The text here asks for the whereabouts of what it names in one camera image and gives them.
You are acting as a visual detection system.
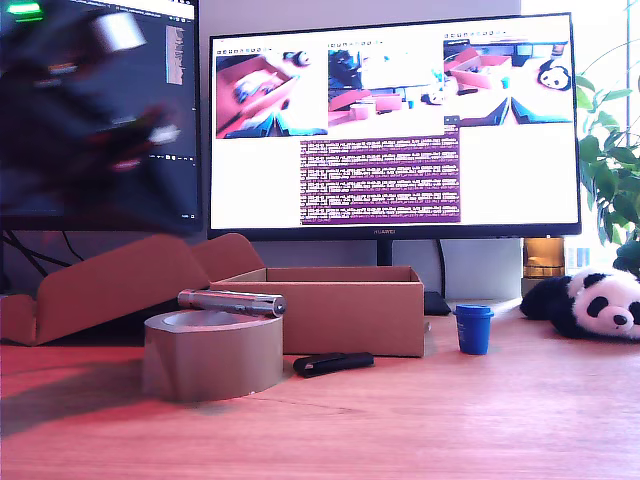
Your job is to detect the open cardboard box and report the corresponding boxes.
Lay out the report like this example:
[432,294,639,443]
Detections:
[0,232,426,359]

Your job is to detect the dark-screen computer monitor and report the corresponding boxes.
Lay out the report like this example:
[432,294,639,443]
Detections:
[0,0,204,234]

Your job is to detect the silver metal flashlight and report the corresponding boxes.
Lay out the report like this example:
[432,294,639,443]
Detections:
[177,288,287,320]

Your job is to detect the brown packing tape roll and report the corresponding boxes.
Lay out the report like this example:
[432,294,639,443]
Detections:
[141,308,284,404]

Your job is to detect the black USB stick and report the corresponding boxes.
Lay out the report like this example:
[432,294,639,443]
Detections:
[292,351,376,379]

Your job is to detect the small blue cup with lid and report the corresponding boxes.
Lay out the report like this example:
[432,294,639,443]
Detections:
[452,303,495,356]

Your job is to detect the bright-screen black-framed monitor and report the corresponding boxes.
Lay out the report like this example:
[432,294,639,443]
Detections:
[206,12,584,241]

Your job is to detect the amber glass jar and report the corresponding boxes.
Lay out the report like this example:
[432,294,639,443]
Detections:
[522,238,566,279]

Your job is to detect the green leafy houseplant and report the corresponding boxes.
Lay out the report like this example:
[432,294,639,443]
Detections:
[574,39,640,279]

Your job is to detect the panda plush toy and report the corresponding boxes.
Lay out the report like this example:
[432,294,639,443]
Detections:
[519,266,640,342]

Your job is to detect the black desk cable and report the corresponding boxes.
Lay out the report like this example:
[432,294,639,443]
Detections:
[0,230,57,277]
[60,230,85,264]

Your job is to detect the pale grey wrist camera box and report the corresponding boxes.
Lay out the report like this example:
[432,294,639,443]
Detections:
[91,10,150,55]

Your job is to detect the black monitor cable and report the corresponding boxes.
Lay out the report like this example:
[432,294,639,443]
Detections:
[436,239,447,297]

